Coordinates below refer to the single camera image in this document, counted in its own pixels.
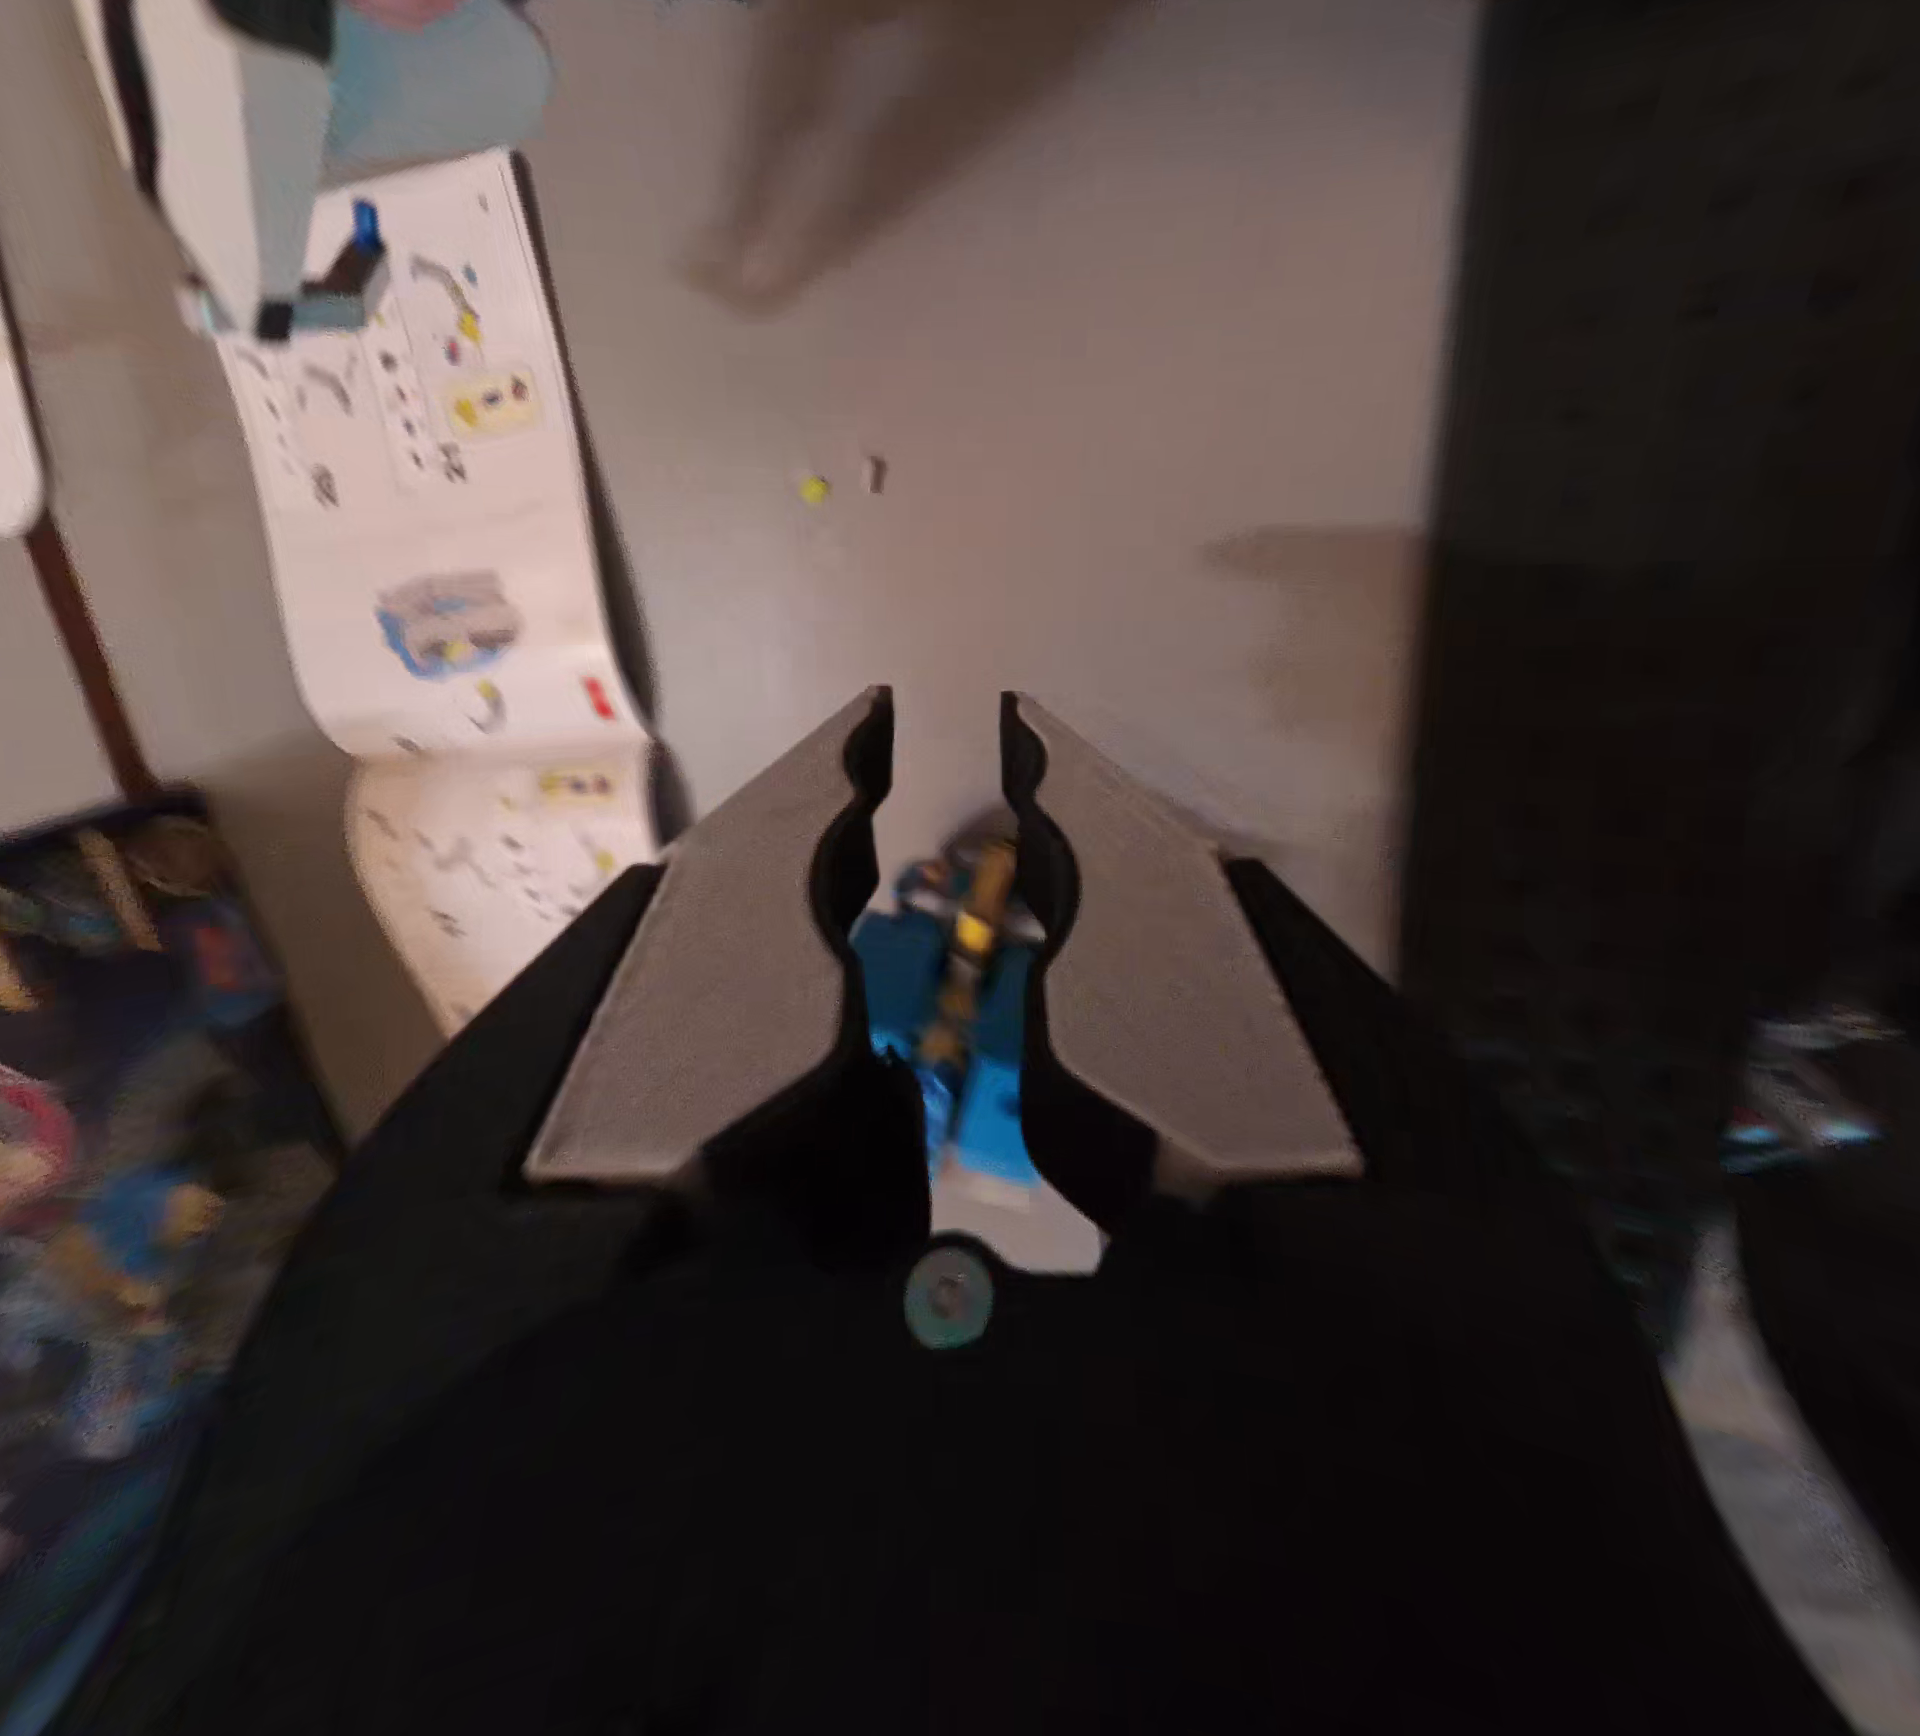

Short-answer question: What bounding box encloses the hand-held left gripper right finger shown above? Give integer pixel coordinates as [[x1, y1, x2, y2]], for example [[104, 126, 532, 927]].
[[997, 690, 1369, 1236]]

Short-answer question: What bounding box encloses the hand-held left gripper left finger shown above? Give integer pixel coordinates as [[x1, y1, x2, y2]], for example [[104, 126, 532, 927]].
[[523, 687, 901, 1190]]

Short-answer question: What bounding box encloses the grey angled brick beam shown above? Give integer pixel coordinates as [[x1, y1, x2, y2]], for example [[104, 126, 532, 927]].
[[177, 198, 396, 346]]

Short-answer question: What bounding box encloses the blue brick toy car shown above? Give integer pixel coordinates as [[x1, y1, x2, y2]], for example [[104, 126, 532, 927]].
[[844, 833, 1110, 1280]]

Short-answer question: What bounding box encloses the grey desk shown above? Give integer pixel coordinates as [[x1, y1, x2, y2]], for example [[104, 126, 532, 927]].
[[0, 0, 1920, 1736]]

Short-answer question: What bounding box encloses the white adjustable stand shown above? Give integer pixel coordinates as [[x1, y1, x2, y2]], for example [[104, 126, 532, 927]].
[[0, 310, 48, 543]]

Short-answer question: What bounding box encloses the open instruction booklet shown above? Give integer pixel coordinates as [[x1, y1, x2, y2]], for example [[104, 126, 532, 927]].
[[211, 148, 696, 1041]]

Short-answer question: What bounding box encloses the dark robot kit box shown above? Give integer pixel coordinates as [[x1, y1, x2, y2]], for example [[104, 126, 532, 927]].
[[0, 788, 345, 1736]]

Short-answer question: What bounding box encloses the dark dotted cloth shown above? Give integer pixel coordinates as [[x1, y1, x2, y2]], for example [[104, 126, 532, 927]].
[[1394, 0, 1920, 1334]]

